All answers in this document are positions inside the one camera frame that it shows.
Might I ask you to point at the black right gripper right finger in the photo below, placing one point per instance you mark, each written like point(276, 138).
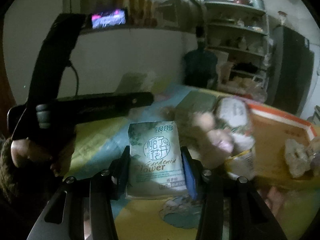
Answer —
point(249, 216)

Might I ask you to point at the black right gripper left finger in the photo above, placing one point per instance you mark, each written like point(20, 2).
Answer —
point(63, 216)

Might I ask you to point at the pink plush scrunchie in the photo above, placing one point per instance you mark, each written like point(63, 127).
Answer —
point(205, 143)

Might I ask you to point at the green Gardenia tissue pack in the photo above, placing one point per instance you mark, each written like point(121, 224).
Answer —
point(156, 168)

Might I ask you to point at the floral tissue pack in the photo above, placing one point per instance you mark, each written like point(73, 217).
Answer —
point(233, 117)

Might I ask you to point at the colourful cartoon play mat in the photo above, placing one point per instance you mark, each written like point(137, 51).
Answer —
point(178, 217)

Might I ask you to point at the white floral scrunchie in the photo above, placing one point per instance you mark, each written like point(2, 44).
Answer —
point(296, 158)

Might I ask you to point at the small plush doll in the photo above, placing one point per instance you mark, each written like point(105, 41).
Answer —
point(313, 151)

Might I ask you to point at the green water jug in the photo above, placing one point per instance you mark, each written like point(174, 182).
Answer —
point(200, 64)

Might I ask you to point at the dark green refrigerator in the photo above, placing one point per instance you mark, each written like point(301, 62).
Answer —
point(291, 70)

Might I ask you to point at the metal shelf rack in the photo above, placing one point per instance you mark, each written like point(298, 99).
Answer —
point(240, 32)

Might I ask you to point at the glass jar on fridge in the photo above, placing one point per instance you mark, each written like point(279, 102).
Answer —
point(282, 17)

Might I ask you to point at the teal pot on shelf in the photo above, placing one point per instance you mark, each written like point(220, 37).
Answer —
point(258, 4)

